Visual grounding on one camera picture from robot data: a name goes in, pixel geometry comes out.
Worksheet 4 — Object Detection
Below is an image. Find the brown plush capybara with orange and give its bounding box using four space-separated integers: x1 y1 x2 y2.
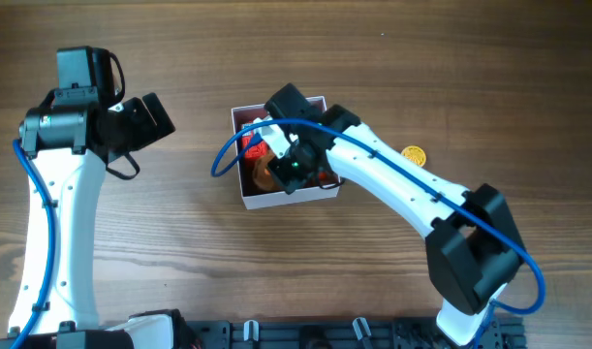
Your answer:
252 154 279 192

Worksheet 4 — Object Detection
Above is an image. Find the red toy truck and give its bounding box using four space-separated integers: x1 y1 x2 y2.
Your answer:
240 131 267 161

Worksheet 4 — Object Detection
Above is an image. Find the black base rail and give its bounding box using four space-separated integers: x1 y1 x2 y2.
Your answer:
178 317 527 349

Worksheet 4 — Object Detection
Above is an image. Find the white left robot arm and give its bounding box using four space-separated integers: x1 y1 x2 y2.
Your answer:
0 46 194 348

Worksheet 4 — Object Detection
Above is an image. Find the yellow round plastic wheel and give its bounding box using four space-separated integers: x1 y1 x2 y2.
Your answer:
401 145 427 168

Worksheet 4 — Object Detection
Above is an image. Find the white cardboard box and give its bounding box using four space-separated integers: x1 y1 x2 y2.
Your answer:
232 96 339 209

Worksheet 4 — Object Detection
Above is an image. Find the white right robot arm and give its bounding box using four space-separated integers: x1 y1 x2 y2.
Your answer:
261 83 524 346

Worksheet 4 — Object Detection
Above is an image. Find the yellow duck toy blue hat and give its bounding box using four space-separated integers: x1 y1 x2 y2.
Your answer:
316 172 328 182

